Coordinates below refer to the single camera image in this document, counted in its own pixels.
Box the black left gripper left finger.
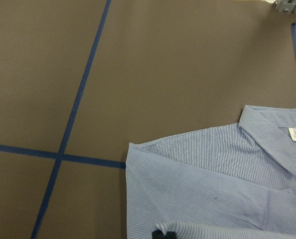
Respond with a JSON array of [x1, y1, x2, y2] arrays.
[[151, 230, 164, 239]]

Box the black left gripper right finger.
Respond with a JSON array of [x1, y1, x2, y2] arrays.
[[165, 231, 177, 239]]

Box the aluminium frame post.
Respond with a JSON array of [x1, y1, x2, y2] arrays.
[[273, 0, 296, 14]]

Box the light blue striped shirt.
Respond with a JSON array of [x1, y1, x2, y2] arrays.
[[126, 106, 296, 239]]

